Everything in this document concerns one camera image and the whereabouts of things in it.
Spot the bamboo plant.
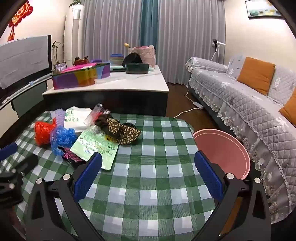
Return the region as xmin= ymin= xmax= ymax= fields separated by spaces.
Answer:
xmin=51 ymin=40 xmax=64 ymax=66

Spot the white television cover cloth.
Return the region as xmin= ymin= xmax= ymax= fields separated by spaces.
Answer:
xmin=0 ymin=36 xmax=50 ymax=90

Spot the dark green pot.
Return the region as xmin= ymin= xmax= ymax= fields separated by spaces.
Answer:
xmin=125 ymin=62 xmax=149 ymax=75

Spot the red plastic bag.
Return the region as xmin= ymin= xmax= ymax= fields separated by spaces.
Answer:
xmin=34 ymin=118 xmax=57 ymax=147

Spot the clear red wrapper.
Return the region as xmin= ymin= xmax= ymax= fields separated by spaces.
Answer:
xmin=84 ymin=103 xmax=111 ymax=128

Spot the framed wall picture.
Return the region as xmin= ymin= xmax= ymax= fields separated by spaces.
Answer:
xmin=245 ymin=0 xmax=284 ymax=18

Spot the stack of coloured bowls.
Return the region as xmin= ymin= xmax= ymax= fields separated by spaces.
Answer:
xmin=110 ymin=54 xmax=125 ymax=65

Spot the green white packet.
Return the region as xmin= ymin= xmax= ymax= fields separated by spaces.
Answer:
xmin=69 ymin=130 xmax=119 ymax=171

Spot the mint green cloth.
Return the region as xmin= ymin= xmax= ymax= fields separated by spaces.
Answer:
xmin=110 ymin=64 xmax=154 ymax=71

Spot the red knot wall ornament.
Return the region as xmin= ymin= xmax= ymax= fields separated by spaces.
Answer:
xmin=7 ymin=0 xmax=34 ymax=42

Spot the orange cushion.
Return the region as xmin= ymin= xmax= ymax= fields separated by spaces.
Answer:
xmin=236 ymin=57 xmax=276 ymax=96
xmin=279 ymin=88 xmax=296 ymax=127

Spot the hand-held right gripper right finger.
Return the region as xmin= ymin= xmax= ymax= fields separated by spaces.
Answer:
xmin=194 ymin=150 xmax=271 ymax=241

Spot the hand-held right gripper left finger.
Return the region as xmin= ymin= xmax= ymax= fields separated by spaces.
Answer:
xmin=25 ymin=152 xmax=105 ymax=241

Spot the red teapot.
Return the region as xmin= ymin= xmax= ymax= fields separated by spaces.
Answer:
xmin=73 ymin=56 xmax=89 ymax=66

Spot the black lid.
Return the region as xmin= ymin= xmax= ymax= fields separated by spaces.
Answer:
xmin=122 ymin=52 xmax=142 ymax=66

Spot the small black clip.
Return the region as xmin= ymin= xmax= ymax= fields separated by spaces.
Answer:
xmin=58 ymin=146 xmax=86 ymax=168

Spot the teal curtain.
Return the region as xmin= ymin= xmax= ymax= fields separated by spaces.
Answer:
xmin=140 ymin=0 xmax=160 ymax=65

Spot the green checked tablecloth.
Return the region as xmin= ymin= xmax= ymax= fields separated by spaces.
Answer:
xmin=0 ymin=110 xmax=222 ymax=241

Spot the white standing air conditioner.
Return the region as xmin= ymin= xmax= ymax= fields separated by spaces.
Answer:
xmin=63 ymin=5 xmax=85 ymax=62

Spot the colourful tin box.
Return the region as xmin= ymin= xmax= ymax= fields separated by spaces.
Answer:
xmin=52 ymin=62 xmax=111 ymax=90

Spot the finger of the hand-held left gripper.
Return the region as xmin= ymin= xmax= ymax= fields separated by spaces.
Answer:
xmin=10 ymin=153 xmax=39 ymax=176
xmin=0 ymin=142 xmax=18 ymax=161

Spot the pink plastic basin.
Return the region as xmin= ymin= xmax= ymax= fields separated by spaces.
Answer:
xmin=193 ymin=128 xmax=251 ymax=181

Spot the purple foam net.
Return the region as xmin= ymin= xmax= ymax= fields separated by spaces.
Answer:
xmin=51 ymin=108 xmax=67 ymax=128

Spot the grey curtain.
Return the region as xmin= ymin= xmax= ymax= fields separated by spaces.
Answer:
xmin=156 ymin=0 xmax=226 ymax=79
xmin=82 ymin=0 xmax=144 ymax=62

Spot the blue plastic bag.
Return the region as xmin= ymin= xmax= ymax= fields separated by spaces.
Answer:
xmin=50 ymin=126 xmax=78 ymax=156

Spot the white top coffee table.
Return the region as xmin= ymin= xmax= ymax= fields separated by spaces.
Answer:
xmin=42 ymin=64 xmax=169 ymax=117

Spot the white power cable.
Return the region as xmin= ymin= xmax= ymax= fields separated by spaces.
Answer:
xmin=173 ymin=90 xmax=197 ymax=118

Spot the brown floral hair bow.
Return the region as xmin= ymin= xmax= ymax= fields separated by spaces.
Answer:
xmin=94 ymin=113 xmax=142 ymax=146

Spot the black television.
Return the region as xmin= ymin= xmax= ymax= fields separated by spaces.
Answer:
xmin=0 ymin=35 xmax=52 ymax=106

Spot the white bag with green print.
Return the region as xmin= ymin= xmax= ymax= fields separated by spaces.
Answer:
xmin=63 ymin=107 xmax=93 ymax=133

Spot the grey quilted sofa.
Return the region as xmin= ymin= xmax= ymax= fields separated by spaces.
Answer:
xmin=186 ymin=54 xmax=296 ymax=230

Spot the television stand cabinet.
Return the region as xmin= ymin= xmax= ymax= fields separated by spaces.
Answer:
xmin=10 ymin=75 xmax=52 ymax=118

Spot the pink lace basket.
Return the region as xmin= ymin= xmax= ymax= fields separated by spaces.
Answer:
xmin=128 ymin=45 xmax=156 ymax=69

